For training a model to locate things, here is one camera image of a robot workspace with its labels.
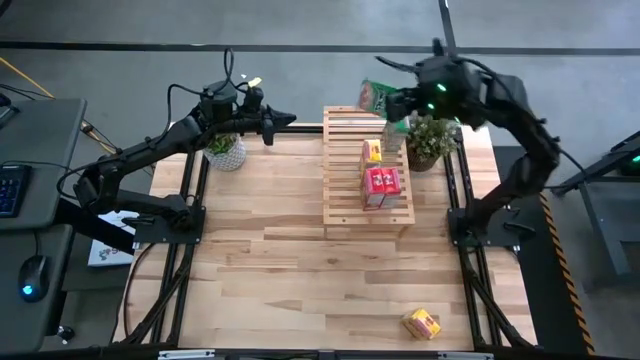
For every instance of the silver metal bracket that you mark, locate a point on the silver metal bracket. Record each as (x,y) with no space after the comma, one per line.
(465,356)
(185,355)

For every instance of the green plant in white pot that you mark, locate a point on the green plant in white pot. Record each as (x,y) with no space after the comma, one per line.
(227,157)

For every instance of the red Froot Loops cereal box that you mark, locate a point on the red Froot Loops cereal box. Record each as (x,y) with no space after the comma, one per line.
(372,190)
(391,185)

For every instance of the black floor mat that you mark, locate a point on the black floor mat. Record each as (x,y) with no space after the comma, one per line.
(530,300)

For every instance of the yellow tag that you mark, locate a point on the yellow tag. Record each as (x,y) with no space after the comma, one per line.
(255,81)

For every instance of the black keyboard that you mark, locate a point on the black keyboard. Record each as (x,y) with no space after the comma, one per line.
(12,190)

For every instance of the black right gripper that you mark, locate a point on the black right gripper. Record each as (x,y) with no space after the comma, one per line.
(450,95)

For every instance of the black computer mouse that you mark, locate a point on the black computer mouse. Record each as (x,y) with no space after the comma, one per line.
(34,275)

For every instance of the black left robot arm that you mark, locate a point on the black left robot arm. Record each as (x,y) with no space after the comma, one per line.
(150,145)

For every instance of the grey desk top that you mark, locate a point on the grey desk top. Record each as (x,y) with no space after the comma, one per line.
(45,140)
(30,325)

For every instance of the yellow Corn Pops cereal box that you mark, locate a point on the yellow Corn Pops cereal box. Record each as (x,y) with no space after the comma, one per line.
(371,152)
(421,324)

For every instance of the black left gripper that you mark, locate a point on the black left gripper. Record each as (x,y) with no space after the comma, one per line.
(250,125)

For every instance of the green Apple Jacks cereal box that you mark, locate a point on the green Apple Jacks cereal box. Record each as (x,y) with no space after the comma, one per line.
(372,95)

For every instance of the grey metal stand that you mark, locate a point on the grey metal stand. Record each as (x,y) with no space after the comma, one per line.
(605,225)

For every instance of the green plant in striped pot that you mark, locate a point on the green plant in striped pot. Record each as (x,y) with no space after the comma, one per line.
(430,140)

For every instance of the white printed booklet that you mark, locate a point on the white printed booklet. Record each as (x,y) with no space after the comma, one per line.
(107,252)

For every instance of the black metal frame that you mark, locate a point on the black metal frame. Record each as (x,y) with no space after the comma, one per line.
(461,170)
(202,175)

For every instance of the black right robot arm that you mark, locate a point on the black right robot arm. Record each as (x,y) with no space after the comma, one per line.
(525,150)

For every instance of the wooden slatted shelf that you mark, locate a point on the wooden slatted shelf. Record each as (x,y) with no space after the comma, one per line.
(345,170)

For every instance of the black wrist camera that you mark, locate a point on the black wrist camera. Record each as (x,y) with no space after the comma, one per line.
(253,100)

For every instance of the black table edge rail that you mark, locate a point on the black table edge rail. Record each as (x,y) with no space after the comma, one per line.
(305,128)

